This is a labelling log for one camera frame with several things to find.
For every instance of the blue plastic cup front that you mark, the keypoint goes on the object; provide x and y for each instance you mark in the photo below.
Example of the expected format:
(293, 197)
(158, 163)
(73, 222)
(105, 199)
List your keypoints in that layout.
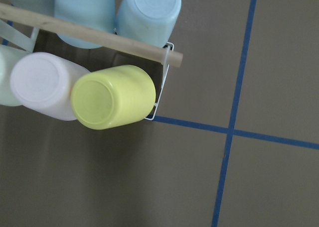
(147, 21)

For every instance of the yellow plastic cup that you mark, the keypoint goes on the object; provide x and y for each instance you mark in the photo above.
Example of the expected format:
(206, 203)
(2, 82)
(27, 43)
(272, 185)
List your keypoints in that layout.
(113, 97)

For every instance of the blue plastic cup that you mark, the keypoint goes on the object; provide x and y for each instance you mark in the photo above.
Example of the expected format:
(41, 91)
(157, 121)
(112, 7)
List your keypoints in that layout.
(147, 21)
(96, 14)

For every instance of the white wire cup rack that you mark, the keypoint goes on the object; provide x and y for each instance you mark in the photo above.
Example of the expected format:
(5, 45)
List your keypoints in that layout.
(24, 29)

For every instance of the pale cream plastic cup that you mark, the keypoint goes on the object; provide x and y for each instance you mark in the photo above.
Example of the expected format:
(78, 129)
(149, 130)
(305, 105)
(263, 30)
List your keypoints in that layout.
(9, 56)

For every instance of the pink plastic cup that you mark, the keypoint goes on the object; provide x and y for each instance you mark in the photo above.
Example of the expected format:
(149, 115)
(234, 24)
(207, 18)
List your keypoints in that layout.
(43, 82)

